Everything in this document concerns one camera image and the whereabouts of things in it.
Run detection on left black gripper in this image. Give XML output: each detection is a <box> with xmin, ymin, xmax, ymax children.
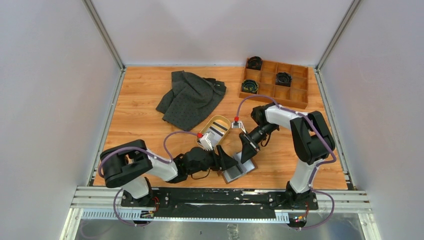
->
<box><xmin>187</xmin><ymin>144</ymin><xmax>238</xmax><ymax>176</ymax></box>

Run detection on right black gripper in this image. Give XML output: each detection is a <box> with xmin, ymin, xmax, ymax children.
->
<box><xmin>239</xmin><ymin>122</ymin><xmax>278</xmax><ymax>164</ymax></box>

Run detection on brown leather card holder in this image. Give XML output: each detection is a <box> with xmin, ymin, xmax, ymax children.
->
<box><xmin>222</xmin><ymin>151</ymin><xmax>257</xmax><ymax>184</ymax></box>

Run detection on oval wooden card tray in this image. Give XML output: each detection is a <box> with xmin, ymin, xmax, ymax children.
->
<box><xmin>196</xmin><ymin>115</ymin><xmax>232</xmax><ymax>145</ymax></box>

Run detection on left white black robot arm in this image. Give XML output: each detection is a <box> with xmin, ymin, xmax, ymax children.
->
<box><xmin>98</xmin><ymin>139</ymin><xmax>238</xmax><ymax>207</ymax></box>

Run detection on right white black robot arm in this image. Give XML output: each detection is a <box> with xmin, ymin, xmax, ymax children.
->
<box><xmin>239</xmin><ymin>103</ymin><xmax>336</xmax><ymax>209</ymax></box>

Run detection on white striped cards in tray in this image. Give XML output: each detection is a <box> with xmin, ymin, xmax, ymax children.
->
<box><xmin>208</xmin><ymin>121</ymin><xmax>229</xmax><ymax>138</ymax></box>

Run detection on dark green coiled belt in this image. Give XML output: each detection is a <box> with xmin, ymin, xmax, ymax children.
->
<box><xmin>241</xmin><ymin>79</ymin><xmax>259</xmax><ymax>94</ymax></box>

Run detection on dark grey dotted cloth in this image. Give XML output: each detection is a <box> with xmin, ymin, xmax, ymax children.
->
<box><xmin>156</xmin><ymin>70</ymin><xmax>227</xmax><ymax>131</ymax></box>

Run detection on wooden compartment tray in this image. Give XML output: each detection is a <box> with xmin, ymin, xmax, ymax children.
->
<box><xmin>238</xmin><ymin>58</ymin><xmax>309</xmax><ymax>109</ymax></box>

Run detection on black coiled belt middle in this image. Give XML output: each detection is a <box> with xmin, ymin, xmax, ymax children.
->
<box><xmin>275</xmin><ymin>72</ymin><xmax>292</xmax><ymax>87</ymax></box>

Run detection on black coiled belt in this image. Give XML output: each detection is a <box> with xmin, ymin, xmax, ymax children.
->
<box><xmin>246</xmin><ymin>56</ymin><xmax>263</xmax><ymax>71</ymax></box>
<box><xmin>275</xmin><ymin>72</ymin><xmax>292</xmax><ymax>87</ymax></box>

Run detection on black coiled belt top left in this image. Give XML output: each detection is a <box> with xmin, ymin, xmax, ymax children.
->
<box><xmin>246</xmin><ymin>56</ymin><xmax>263</xmax><ymax>71</ymax></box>

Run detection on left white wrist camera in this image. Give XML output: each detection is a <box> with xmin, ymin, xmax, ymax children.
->
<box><xmin>197</xmin><ymin>131</ymin><xmax>221</xmax><ymax>151</ymax></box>

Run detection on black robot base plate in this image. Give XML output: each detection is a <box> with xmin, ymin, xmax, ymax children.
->
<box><xmin>120</xmin><ymin>187</ymin><xmax>319</xmax><ymax>220</ymax></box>

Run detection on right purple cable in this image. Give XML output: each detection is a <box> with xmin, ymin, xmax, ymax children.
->
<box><xmin>233</xmin><ymin>94</ymin><xmax>338</xmax><ymax>231</ymax></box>

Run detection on aluminium frame rail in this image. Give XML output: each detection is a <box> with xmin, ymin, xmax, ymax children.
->
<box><xmin>71</xmin><ymin>186</ymin><xmax>372</xmax><ymax>214</ymax></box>

